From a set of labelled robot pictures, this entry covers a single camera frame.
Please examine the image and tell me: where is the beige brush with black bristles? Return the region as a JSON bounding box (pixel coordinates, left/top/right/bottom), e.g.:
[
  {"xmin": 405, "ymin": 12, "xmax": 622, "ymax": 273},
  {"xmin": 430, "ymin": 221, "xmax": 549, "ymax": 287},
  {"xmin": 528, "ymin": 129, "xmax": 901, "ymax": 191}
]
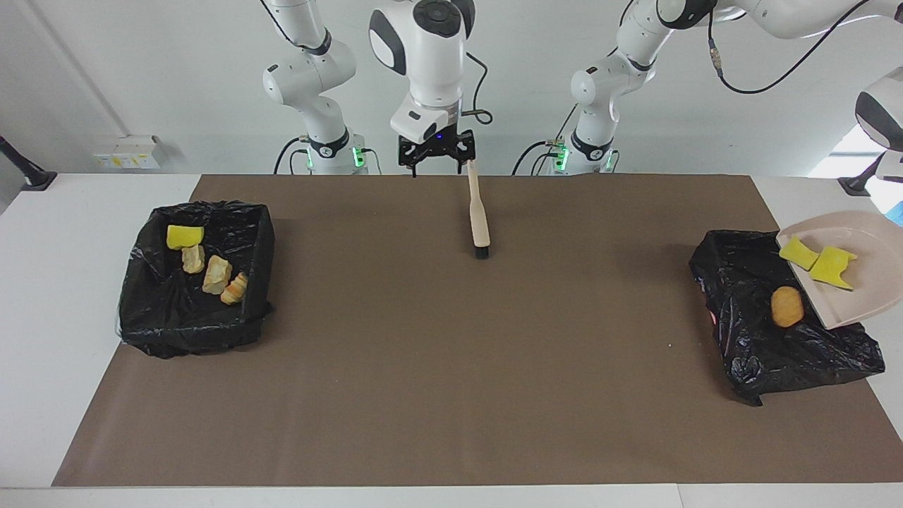
[{"xmin": 468, "ymin": 159, "xmax": 491, "ymax": 259}]

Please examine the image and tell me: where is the orange striped croissant piece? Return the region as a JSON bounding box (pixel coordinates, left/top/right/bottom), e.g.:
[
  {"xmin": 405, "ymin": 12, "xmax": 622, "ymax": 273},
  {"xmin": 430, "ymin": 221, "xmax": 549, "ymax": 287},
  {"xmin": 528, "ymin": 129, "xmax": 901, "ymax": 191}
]
[{"xmin": 219, "ymin": 272, "xmax": 249, "ymax": 306}]

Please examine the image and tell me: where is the yellowish pale bread piece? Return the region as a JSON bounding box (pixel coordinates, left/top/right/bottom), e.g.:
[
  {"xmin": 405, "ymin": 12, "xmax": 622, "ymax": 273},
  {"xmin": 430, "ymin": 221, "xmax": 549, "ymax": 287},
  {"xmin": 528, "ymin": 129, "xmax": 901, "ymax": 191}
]
[{"xmin": 202, "ymin": 255, "xmax": 233, "ymax": 296}]

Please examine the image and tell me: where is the yellow sponge wedge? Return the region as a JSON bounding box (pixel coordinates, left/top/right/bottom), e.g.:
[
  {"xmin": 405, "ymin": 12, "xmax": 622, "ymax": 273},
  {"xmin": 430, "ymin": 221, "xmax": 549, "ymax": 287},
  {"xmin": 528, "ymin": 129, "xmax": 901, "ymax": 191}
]
[{"xmin": 166, "ymin": 224, "xmax": 205, "ymax": 251}]

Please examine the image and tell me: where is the small yellow green sponge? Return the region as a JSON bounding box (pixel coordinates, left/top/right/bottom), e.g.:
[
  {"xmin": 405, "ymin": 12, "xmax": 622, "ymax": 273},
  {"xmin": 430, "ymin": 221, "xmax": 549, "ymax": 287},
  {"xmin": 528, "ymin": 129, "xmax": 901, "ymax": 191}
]
[{"xmin": 778, "ymin": 236, "xmax": 820, "ymax": 271}]

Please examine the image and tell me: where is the brown bread roll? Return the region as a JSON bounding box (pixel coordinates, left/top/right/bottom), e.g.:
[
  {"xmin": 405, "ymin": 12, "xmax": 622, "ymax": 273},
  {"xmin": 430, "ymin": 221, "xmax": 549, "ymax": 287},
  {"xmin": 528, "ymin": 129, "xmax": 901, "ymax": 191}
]
[{"xmin": 770, "ymin": 286, "xmax": 805, "ymax": 328}]

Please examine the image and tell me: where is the notched yellow sponge piece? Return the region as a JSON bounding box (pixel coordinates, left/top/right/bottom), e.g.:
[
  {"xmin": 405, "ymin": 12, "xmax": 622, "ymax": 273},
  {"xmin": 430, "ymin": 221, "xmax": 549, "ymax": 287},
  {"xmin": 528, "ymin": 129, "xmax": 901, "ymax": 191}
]
[{"xmin": 809, "ymin": 246, "xmax": 858, "ymax": 291}]

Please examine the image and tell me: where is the beige plastic dustpan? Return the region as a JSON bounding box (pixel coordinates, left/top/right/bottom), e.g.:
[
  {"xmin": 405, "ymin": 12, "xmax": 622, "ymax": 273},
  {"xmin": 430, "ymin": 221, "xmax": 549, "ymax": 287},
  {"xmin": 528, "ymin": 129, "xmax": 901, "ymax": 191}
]
[{"xmin": 776, "ymin": 210, "xmax": 903, "ymax": 330}]

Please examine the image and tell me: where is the open bin with black liner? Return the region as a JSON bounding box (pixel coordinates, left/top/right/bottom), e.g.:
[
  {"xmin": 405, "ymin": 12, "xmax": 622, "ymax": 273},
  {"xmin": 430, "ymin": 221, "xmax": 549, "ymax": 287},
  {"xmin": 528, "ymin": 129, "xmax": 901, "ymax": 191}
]
[{"xmin": 115, "ymin": 200, "xmax": 276, "ymax": 359}]

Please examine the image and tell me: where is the bin wrapped in black bag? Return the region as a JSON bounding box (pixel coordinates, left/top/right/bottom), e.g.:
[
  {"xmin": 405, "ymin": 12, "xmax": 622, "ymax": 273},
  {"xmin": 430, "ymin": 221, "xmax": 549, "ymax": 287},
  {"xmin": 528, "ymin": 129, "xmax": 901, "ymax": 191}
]
[{"xmin": 689, "ymin": 229, "xmax": 886, "ymax": 407}]

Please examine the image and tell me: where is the brown paper table mat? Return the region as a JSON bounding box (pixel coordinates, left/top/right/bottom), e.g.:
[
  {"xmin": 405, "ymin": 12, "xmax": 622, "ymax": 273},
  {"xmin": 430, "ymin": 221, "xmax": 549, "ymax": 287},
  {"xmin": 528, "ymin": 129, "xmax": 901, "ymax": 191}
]
[{"xmin": 51, "ymin": 174, "xmax": 903, "ymax": 488}]

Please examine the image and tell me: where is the left arm base cable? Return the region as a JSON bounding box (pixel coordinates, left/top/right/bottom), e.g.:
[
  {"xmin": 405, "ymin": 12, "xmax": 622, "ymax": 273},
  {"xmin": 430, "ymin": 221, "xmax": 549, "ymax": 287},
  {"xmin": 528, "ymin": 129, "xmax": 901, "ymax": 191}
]
[{"xmin": 511, "ymin": 138, "xmax": 565, "ymax": 175}]

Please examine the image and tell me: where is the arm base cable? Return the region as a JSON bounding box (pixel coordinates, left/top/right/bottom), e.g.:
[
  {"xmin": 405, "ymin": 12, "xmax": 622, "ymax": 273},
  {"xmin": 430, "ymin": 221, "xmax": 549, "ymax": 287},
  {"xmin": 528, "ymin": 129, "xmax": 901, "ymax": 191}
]
[
  {"xmin": 274, "ymin": 136, "xmax": 313, "ymax": 175},
  {"xmin": 511, "ymin": 138, "xmax": 565, "ymax": 175}
]

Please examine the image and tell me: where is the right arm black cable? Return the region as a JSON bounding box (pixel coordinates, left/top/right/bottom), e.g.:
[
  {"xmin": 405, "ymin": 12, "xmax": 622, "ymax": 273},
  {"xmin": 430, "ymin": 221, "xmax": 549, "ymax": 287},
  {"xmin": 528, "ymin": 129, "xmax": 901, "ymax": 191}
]
[{"xmin": 260, "ymin": 0, "xmax": 494, "ymax": 126}]

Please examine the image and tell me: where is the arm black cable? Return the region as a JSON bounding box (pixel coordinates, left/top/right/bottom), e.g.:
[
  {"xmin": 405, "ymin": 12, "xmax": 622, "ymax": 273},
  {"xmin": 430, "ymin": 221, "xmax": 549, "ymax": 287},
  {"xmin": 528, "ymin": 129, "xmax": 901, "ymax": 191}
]
[
  {"xmin": 617, "ymin": 0, "xmax": 873, "ymax": 95},
  {"xmin": 260, "ymin": 0, "xmax": 494, "ymax": 126}
]

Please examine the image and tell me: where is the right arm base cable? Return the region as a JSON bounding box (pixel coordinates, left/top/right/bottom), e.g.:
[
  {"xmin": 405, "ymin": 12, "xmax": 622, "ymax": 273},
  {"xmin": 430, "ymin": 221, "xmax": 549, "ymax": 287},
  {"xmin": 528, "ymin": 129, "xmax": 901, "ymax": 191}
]
[{"xmin": 274, "ymin": 136, "xmax": 313, "ymax": 175}]

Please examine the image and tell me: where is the white wall socket box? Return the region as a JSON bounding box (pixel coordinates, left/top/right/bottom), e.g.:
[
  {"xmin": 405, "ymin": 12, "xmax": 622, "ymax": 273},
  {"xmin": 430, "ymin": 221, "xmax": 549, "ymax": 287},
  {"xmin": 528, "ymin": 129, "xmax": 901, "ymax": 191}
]
[{"xmin": 93, "ymin": 135, "xmax": 164, "ymax": 170}]

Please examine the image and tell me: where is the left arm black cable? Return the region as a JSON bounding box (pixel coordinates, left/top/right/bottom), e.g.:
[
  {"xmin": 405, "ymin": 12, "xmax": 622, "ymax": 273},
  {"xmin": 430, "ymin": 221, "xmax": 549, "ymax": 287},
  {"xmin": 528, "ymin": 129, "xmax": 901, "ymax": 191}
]
[{"xmin": 617, "ymin": 0, "xmax": 873, "ymax": 95}]

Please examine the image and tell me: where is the black camera stand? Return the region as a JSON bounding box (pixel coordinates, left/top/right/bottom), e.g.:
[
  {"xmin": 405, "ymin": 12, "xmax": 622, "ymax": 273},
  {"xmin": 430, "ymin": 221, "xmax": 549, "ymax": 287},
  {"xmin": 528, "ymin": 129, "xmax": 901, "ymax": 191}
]
[
  {"xmin": 838, "ymin": 154, "xmax": 886, "ymax": 197},
  {"xmin": 0, "ymin": 135, "xmax": 57, "ymax": 191}
]

